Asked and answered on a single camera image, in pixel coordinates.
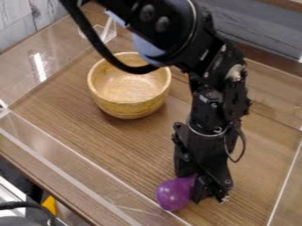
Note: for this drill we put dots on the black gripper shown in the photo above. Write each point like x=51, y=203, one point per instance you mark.
x=200, y=155

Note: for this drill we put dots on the purple toy eggplant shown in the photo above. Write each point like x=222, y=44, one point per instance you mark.
x=173, y=193

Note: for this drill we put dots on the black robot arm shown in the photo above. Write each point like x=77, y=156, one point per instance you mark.
x=175, y=35

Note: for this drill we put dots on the brown wooden bowl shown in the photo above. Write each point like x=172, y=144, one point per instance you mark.
x=124, y=95

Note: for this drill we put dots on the yellow tag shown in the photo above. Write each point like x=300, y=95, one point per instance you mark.
x=49, y=204

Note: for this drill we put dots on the clear acrylic tray wall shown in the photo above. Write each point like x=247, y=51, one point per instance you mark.
x=96, y=195

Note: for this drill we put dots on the clear acrylic corner bracket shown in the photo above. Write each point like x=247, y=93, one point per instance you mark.
x=105, y=31

